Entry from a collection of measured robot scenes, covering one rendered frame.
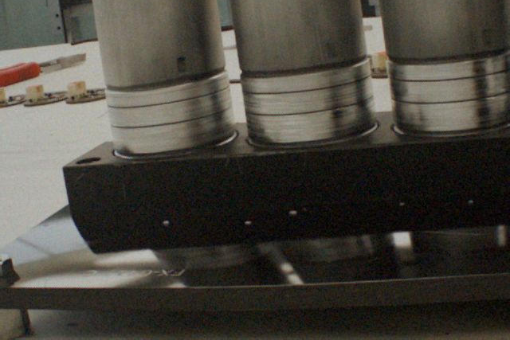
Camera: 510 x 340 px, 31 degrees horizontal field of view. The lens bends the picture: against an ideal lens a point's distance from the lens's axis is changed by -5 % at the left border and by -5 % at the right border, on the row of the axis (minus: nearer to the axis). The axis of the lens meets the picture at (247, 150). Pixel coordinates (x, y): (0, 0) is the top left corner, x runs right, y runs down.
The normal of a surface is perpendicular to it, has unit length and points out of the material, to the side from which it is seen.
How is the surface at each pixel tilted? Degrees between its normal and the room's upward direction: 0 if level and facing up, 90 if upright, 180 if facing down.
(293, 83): 90
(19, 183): 0
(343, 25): 90
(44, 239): 0
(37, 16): 90
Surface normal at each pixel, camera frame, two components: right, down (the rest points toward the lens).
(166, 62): 0.11, 0.19
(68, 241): -0.14, -0.97
